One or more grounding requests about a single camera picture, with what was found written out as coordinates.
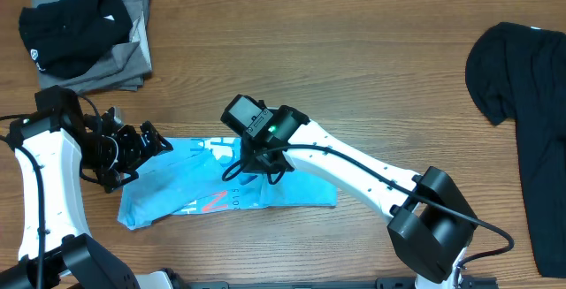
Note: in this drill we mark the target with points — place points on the folded black polo shirt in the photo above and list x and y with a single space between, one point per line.
67 37

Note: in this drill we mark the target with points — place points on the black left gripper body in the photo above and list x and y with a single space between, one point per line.
110 157

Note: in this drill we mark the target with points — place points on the folded grey garment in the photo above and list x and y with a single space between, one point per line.
123 67

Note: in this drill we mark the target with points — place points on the black garment at right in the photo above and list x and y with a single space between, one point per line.
518 72

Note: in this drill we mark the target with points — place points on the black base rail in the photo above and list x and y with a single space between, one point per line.
380 283

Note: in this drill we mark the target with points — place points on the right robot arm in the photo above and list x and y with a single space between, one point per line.
429 222

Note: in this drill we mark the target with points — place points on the light blue t-shirt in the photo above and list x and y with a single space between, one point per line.
187 181

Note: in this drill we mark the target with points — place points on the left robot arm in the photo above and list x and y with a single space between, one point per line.
54 146

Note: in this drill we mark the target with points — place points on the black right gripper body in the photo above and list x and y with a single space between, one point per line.
256 163

